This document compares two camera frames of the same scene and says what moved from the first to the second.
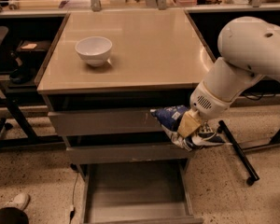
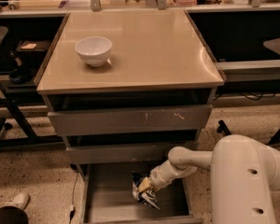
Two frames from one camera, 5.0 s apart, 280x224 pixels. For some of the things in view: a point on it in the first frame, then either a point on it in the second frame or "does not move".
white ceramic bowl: [93, 49] does not move
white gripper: [207, 103] → [156, 175]
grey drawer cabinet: [102, 76] does not move
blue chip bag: [170, 119] → [146, 197]
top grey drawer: [105, 121] does not move
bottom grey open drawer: [139, 191] does not move
